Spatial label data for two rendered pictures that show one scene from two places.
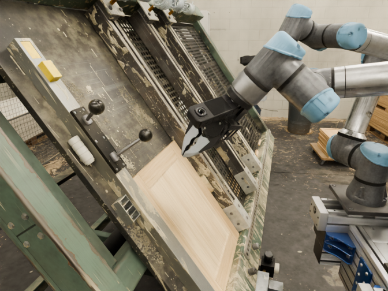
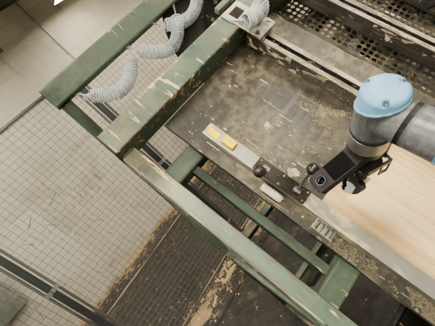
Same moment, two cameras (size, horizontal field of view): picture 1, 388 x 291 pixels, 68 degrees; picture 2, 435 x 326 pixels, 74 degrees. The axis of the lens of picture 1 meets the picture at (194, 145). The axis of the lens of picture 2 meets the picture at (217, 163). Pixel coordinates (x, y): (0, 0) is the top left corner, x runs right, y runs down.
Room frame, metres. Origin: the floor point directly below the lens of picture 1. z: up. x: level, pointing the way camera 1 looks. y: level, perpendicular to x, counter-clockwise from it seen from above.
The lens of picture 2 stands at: (0.19, -0.39, 1.91)
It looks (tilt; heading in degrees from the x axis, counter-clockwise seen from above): 20 degrees down; 58
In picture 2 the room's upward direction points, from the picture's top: 44 degrees counter-clockwise
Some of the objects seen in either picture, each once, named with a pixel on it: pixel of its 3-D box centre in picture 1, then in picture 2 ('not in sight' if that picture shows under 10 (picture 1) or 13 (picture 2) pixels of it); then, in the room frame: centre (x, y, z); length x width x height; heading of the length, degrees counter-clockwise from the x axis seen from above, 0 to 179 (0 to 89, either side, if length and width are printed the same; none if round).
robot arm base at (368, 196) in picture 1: (368, 187); not in sight; (1.05, -0.73, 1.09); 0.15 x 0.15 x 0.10
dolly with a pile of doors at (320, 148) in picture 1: (334, 146); not in sight; (3.83, -2.02, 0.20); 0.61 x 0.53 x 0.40; 174
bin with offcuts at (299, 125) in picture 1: (300, 114); not in sight; (5.14, -1.97, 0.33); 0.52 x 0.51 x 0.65; 174
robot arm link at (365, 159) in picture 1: (372, 160); not in sight; (1.06, -0.72, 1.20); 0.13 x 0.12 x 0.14; 22
